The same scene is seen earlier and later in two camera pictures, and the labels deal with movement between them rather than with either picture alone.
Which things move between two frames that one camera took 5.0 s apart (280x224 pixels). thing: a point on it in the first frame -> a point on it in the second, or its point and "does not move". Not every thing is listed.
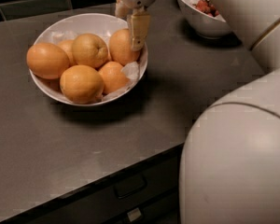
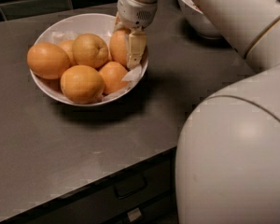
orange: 120,47 does not move
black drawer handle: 130,185 does not move
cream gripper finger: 121,9 -> 118,22
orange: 81,84 does not move
